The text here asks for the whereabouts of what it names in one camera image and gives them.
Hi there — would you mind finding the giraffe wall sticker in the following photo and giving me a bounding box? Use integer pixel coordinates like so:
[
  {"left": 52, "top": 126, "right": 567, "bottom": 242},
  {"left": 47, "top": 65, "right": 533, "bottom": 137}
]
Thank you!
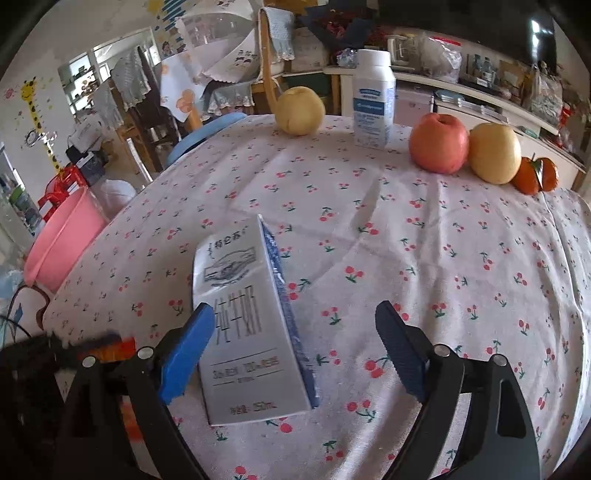
[{"left": 21, "top": 80, "right": 61, "bottom": 174}]

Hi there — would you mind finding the red plastic stool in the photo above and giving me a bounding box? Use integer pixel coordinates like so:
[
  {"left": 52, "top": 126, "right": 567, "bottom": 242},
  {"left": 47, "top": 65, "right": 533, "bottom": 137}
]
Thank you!
[{"left": 37, "top": 166, "right": 88, "bottom": 222}]

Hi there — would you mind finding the printed gift bag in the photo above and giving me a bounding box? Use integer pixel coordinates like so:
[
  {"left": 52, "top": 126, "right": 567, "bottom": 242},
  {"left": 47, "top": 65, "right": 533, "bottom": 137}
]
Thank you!
[{"left": 526, "top": 69, "right": 565, "bottom": 125}]

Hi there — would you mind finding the pink plastic basin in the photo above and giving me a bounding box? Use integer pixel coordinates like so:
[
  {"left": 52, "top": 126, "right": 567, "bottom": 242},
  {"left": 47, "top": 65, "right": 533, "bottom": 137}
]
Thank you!
[{"left": 23, "top": 186, "right": 109, "bottom": 294}]

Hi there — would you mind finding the clear plastic bag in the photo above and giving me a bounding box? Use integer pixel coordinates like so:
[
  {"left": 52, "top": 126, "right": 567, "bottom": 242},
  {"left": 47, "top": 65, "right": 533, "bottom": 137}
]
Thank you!
[{"left": 420, "top": 34, "right": 462, "bottom": 84}]

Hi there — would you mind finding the white plastic bag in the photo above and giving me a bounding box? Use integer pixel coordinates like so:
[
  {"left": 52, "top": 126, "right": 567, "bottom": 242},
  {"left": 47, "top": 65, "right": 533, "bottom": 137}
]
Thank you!
[{"left": 95, "top": 178, "right": 138, "bottom": 217}]

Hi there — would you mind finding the white television cabinet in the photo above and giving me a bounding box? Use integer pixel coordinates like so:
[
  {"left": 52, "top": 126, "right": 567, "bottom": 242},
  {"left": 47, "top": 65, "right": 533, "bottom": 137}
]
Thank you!
[{"left": 323, "top": 65, "right": 587, "bottom": 190}]

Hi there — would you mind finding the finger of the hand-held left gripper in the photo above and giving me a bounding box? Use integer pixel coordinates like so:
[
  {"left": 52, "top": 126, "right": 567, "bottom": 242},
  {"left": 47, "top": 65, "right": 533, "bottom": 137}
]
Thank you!
[{"left": 51, "top": 331, "right": 137, "bottom": 366}]

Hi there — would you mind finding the yellow pear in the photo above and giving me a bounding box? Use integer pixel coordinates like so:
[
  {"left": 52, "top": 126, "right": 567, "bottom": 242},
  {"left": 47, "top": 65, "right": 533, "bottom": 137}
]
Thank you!
[{"left": 275, "top": 86, "right": 326, "bottom": 137}]

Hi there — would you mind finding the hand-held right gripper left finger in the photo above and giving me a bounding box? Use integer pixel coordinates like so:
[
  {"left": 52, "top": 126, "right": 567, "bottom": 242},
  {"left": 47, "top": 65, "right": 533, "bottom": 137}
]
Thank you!
[{"left": 65, "top": 302, "right": 217, "bottom": 480}]

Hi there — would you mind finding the yellow apple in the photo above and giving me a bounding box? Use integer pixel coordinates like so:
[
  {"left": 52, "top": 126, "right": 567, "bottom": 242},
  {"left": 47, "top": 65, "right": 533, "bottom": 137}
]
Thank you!
[{"left": 468, "top": 122, "right": 522, "bottom": 185}]

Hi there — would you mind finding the dark blue flower bouquet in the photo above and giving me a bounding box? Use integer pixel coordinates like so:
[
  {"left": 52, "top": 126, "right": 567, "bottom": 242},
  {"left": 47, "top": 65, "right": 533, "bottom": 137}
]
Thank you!
[{"left": 305, "top": 0, "right": 384, "bottom": 49}]

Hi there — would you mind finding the white printed dining tablecloth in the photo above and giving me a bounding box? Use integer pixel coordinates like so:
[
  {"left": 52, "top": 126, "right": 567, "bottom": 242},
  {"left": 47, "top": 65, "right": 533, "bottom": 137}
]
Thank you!
[{"left": 159, "top": 51, "right": 208, "bottom": 123}]

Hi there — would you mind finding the white bottle with blue label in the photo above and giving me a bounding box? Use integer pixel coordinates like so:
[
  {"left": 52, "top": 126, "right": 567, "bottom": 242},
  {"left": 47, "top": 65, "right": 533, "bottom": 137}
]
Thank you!
[{"left": 352, "top": 48, "right": 396, "bottom": 149}]

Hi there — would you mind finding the red apple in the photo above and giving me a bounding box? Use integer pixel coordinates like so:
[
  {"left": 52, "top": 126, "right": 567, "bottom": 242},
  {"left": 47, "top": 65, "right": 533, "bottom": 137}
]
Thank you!
[{"left": 409, "top": 112, "right": 471, "bottom": 175}]

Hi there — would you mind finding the orange tangerine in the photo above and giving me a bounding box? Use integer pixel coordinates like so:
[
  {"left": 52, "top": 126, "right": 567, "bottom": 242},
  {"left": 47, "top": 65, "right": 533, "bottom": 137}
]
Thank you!
[
  {"left": 510, "top": 156, "right": 542, "bottom": 195},
  {"left": 536, "top": 158, "right": 559, "bottom": 192}
]

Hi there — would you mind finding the white mesh food cover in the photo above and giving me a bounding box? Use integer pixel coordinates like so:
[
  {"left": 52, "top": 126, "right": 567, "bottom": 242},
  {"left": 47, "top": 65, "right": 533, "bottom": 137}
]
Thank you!
[{"left": 173, "top": 11, "right": 259, "bottom": 84}]

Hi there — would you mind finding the white blue milk carton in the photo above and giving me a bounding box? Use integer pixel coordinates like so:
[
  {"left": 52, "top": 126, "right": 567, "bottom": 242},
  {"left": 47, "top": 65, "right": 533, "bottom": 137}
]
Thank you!
[{"left": 191, "top": 213, "right": 320, "bottom": 426}]

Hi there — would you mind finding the glass kettle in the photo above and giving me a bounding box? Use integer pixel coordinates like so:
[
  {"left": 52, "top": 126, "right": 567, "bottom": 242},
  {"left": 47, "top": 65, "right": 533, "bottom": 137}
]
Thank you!
[{"left": 387, "top": 33, "right": 419, "bottom": 68}]

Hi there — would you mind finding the dark chair with lace cover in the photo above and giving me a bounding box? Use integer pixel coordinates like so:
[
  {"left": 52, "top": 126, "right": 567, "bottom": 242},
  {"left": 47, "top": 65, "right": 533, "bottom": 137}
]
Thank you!
[{"left": 110, "top": 48, "right": 182, "bottom": 172}]

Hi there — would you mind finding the light blue printed cloth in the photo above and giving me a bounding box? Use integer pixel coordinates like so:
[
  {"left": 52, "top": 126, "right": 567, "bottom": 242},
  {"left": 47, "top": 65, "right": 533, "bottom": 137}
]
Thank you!
[{"left": 0, "top": 271, "right": 29, "bottom": 303}]

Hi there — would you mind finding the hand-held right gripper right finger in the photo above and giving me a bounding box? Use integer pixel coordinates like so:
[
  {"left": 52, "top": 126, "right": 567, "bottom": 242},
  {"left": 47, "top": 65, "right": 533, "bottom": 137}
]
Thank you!
[{"left": 375, "top": 301, "right": 541, "bottom": 480}]

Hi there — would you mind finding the wooden chair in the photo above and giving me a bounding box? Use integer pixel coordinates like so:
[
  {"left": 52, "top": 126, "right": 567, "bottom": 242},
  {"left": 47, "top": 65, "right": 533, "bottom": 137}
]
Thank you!
[{"left": 257, "top": 7, "right": 297, "bottom": 126}]

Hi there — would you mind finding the black television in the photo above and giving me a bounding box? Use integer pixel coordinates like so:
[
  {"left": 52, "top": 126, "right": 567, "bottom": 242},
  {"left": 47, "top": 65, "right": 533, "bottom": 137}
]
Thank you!
[{"left": 462, "top": 0, "right": 555, "bottom": 68}]

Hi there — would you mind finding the cherry printed tablecloth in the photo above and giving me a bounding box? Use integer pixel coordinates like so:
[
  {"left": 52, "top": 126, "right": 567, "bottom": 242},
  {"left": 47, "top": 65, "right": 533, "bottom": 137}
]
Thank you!
[{"left": 41, "top": 113, "right": 591, "bottom": 480}]

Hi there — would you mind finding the light blue towel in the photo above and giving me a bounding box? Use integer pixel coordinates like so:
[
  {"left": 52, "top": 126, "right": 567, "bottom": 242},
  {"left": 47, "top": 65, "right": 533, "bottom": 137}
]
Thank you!
[{"left": 263, "top": 7, "right": 296, "bottom": 65}]

